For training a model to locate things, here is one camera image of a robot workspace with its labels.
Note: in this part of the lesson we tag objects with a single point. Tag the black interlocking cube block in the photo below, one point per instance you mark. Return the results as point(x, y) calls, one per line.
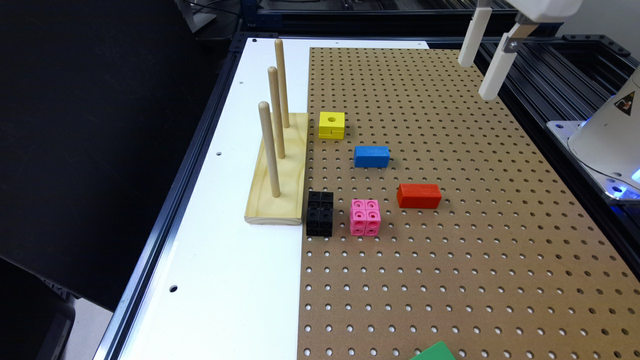
point(319, 217)

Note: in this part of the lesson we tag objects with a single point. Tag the narrow blue block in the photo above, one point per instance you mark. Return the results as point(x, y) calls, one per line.
point(371, 156)

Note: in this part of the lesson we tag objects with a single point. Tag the rear wooden peg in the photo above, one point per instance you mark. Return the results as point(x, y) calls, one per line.
point(280, 62)

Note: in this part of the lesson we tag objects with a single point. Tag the green block corner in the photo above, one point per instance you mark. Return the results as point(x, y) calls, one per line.
point(438, 351)

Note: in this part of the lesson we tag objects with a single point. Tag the wooden peg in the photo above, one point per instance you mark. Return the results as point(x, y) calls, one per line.
point(269, 147)
point(280, 62)
point(276, 112)

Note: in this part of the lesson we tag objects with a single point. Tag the brown perforated pegboard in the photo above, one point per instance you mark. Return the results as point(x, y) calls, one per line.
point(508, 266)

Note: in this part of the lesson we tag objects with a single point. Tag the black curtain panel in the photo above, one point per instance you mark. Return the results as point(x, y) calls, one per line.
point(99, 103)

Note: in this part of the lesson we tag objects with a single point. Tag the wooden peg base board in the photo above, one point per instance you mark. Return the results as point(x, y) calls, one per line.
point(264, 209)

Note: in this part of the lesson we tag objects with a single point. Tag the yellow cube with hole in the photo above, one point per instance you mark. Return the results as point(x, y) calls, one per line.
point(331, 125)

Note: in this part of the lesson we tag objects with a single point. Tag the red rectangular block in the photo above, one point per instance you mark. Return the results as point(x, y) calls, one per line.
point(423, 196)

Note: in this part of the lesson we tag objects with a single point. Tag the middle wooden peg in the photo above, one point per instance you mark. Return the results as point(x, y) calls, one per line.
point(276, 112)

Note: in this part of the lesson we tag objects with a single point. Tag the pink interlocking cube block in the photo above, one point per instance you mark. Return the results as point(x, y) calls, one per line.
point(365, 218)

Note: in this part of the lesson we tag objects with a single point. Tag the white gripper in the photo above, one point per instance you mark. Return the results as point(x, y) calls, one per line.
point(539, 11)

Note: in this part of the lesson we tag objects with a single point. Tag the front wooden peg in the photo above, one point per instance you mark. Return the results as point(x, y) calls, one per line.
point(269, 147)

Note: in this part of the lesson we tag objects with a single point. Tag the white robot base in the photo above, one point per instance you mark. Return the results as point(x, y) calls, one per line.
point(606, 145)

